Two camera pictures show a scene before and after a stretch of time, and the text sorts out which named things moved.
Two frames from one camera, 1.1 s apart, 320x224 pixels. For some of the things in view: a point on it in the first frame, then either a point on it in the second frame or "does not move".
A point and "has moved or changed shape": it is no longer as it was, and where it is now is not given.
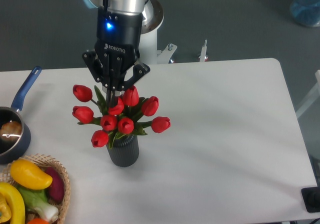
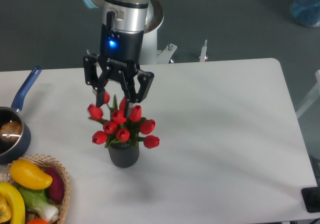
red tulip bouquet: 125,118 has moved or changed shape
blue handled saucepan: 15,135 does not move
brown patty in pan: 10,131 does not move
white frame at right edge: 316,95 does not move
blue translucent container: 305,7 does not move
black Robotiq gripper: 117,47 → 120,54
